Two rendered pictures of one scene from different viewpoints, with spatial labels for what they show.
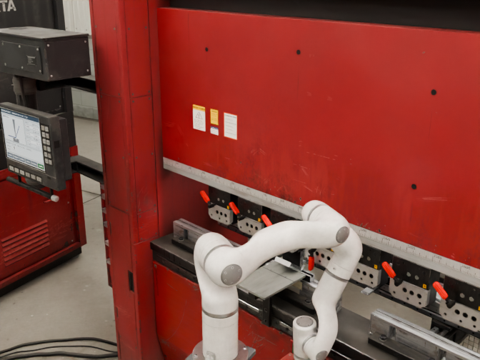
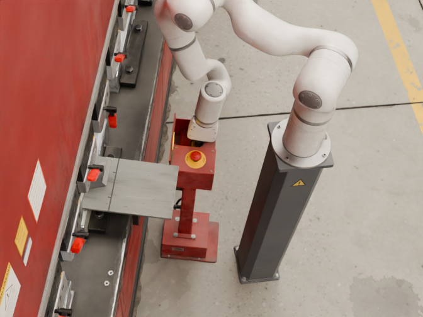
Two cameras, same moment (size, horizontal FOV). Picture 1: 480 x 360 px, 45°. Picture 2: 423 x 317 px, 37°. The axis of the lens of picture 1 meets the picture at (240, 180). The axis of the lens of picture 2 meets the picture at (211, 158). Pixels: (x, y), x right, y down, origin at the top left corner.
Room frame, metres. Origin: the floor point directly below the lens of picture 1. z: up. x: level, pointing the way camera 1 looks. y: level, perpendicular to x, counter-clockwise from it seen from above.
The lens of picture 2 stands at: (2.66, 0.65, 2.68)
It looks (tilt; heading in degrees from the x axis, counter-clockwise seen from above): 58 degrees down; 223
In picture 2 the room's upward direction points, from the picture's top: 9 degrees clockwise
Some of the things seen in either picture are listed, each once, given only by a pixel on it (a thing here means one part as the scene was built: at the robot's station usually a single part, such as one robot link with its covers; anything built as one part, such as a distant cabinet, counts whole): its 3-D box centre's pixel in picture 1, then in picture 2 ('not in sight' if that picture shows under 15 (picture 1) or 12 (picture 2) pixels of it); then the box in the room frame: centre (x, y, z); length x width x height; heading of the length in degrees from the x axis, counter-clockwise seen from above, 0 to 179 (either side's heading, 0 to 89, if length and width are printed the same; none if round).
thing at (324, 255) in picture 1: (326, 243); (89, 97); (2.14, -0.36, 1.18); 0.15 x 0.09 x 0.17; 45
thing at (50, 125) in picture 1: (37, 143); not in sight; (2.73, 0.99, 1.42); 0.45 x 0.12 x 0.36; 50
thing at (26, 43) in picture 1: (45, 118); not in sight; (2.82, 0.98, 1.53); 0.51 x 0.25 x 0.85; 50
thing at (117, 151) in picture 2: (289, 296); (105, 188); (2.20, -0.22, 0.89); 0.30 x 0.05 x 0.03; 45
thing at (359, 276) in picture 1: (367, 259); (102, 45); (2.00, -0.50, 1.18); 0.15 x 0.09 x 0.17; 45
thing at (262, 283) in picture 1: (269, 279); (131, 187); (2.16, -0.13, 1.00); 0.26 x 0.18 x 0.01; 135
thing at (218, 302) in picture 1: (216, 271); (318, 91); (1.67, 0.08, 1.30); 0.19 x 0.12 x 0.24; 22
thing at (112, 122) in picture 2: (312, 258); (110, 117); (2.11, -0.30, 1.12); 0.04 x 0.02 x 0.10; 135
